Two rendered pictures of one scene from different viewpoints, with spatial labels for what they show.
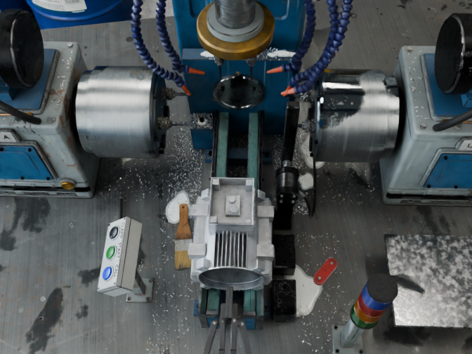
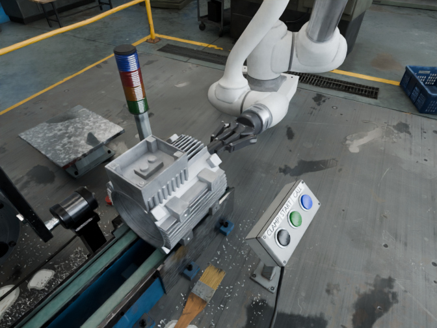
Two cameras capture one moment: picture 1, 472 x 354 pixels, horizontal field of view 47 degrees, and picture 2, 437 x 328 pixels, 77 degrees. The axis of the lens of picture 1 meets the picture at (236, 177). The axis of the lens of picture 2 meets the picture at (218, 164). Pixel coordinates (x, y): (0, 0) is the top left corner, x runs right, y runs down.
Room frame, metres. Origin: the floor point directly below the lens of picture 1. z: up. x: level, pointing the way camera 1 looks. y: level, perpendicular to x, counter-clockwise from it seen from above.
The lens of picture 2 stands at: (0.82, 0.34, 1.51)
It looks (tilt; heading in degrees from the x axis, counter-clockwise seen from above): 44 degrees down; 212
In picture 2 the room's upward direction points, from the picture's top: straight up
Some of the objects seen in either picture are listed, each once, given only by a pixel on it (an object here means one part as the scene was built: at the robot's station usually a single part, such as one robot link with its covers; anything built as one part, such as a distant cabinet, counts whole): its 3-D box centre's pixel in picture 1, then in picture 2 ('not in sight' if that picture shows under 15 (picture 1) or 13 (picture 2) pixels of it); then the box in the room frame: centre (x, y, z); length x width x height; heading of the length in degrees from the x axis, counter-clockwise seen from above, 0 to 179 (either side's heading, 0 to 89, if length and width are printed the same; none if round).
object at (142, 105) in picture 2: (366, 312); (136, 102); (0.33, -0.27, 1.05); 0.06 x 0.06 x 0.04
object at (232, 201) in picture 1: (232, 207); (149, 172); (0.57, 0.01, 1.11); 0.12 x 0.11 x 0.07; 176
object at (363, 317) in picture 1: (370, 305); (134, 89); (0.33, -0.27, 1.10); 0.06 x 0.06 x 0.04
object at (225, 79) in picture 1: (238, 93); not in sight; (0.98, -0.02, 1.02); 0.15 x 0.02 x 0.15; 86
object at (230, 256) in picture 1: (232, 239); (169, 191); (0.53, 0.01, 1.02); 0.20 x 0.19 x 0.19; 176
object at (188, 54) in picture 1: (239, 86); not in sight; (1.04, -0.02, 0.97); 0.30 x 0.11 x 0.34; 86
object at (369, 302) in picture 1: (379, 292); (127, 59); (0.33, -0.27, 1.19); 0.06 x 0.06 x 0.04
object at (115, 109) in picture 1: (108, 112); not in sight; (0.91, 0.34, 1.04); 0.37 x 0.25 x 0.25; 86
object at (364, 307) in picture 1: (374, 299); (131, 75); (0.33, -0.27, 1.14); 0.06 x 0.06 x 0.04
